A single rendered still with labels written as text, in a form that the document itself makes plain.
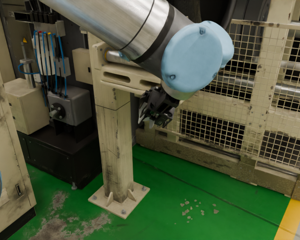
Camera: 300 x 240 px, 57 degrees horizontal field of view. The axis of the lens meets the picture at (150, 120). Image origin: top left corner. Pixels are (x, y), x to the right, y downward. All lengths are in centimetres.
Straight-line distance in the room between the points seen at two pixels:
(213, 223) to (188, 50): 135
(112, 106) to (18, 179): 58
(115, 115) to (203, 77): 96
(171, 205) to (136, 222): 23
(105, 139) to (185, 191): 62
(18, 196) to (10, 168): 18
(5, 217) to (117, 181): 56
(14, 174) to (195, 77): 122
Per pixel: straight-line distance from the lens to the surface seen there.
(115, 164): 149
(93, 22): 34
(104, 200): 170
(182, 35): 35
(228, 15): 118
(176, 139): 194
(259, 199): 182
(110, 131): 138
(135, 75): 103
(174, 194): 174
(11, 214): 159
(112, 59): 110
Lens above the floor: 121
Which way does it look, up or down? 29 degrees down
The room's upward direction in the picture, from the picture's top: straight up
